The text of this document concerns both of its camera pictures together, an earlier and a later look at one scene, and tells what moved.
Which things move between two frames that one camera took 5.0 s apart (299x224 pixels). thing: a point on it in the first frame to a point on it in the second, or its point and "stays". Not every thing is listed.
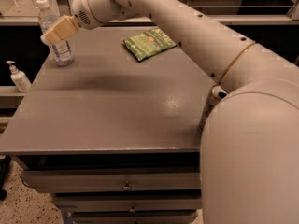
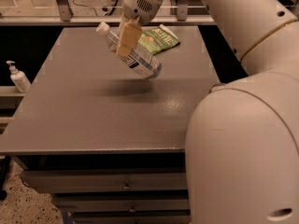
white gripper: [79, 12] to [139, 6]
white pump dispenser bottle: [19, 77] stays
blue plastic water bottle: [62, 50] to [139, 61]
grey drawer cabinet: [112, 139] stays
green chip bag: [147, 43] stays
